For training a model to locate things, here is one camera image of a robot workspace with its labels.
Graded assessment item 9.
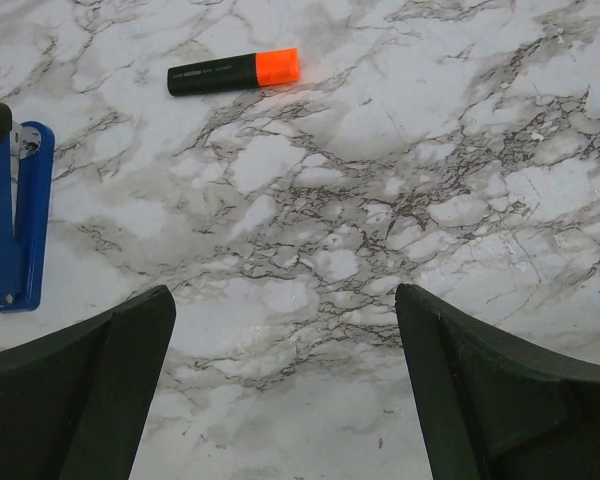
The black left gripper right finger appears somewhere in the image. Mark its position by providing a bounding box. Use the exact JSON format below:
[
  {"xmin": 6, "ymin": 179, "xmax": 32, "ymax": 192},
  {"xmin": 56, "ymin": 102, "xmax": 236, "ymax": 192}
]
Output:
[{"xmin": 395, "ymin": 284, "xmax": 600, "ymax": 479}]

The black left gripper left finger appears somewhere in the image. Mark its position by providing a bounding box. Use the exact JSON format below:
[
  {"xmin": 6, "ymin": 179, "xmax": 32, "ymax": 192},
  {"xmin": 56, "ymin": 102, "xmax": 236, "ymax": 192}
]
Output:
[{"xmin": 0, "ymin": 285, "xmax": 175, "ymax": 479}]

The blue black stapler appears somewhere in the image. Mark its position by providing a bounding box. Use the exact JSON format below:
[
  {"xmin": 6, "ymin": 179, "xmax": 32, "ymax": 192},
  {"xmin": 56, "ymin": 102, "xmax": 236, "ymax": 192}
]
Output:
[{"xmin": 0, "ymin": 102, "xmax": 55, "ymax": 313}]

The black orange highlighter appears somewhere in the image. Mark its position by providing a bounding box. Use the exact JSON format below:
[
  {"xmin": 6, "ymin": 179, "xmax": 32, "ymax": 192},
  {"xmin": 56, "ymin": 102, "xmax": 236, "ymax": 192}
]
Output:
[{"xmin": 167, "ymin": 48, "xmax": 300, "ymax": 97}]

